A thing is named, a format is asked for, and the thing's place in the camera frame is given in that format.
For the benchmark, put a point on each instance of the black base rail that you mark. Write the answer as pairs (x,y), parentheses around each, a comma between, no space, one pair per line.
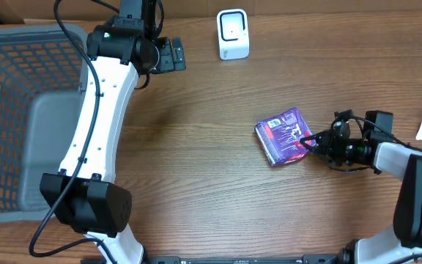
(305,259)

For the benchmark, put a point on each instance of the white barcode scanner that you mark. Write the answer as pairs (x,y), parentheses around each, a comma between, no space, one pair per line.
(233,34)

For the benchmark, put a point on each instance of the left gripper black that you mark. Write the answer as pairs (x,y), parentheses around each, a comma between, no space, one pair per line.
(170,63)

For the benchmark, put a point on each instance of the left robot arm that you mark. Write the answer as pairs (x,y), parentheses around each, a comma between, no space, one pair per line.
(121,55)

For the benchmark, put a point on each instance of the grey plastic shopping basket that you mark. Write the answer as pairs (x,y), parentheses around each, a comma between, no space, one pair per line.
(42,84)

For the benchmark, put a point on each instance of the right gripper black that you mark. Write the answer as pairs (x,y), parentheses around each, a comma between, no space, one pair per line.
(325,140)

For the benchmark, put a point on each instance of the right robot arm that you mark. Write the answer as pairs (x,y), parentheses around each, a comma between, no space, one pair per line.
(402,241)

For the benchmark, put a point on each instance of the red purple snack pack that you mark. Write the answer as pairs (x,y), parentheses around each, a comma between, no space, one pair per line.
(280,137)

